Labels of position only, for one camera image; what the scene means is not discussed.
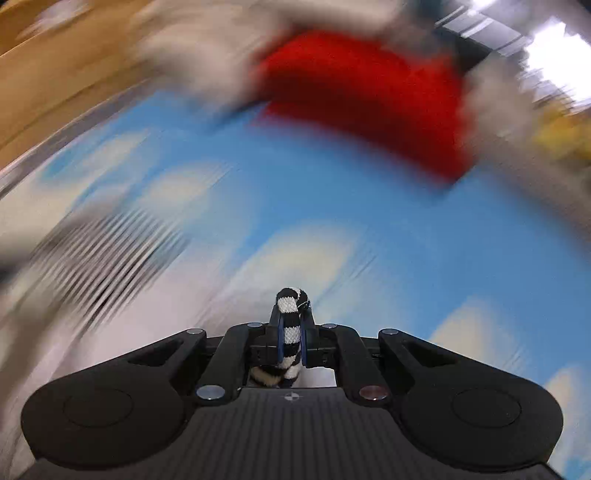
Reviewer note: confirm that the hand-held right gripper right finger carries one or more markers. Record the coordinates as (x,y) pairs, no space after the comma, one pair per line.
(303,344)

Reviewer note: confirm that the wooden headboard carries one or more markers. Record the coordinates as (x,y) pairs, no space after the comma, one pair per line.
(55,69)

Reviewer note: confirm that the black white striped garment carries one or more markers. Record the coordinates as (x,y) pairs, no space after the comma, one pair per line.
(291,318)

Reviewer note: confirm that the blue fan print bed sheet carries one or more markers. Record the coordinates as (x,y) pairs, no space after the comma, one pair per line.
(369,240)

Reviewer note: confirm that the red folded blanket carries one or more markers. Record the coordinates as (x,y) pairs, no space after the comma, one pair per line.
(369,92)

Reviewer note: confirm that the yellow striped plush toy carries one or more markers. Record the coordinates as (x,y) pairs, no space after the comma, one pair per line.
(563,136)

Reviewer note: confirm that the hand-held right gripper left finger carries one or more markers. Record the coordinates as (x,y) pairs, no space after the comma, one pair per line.
(280,341)

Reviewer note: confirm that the white fleece folded blanket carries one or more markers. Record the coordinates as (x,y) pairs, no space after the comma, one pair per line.
(198,50)

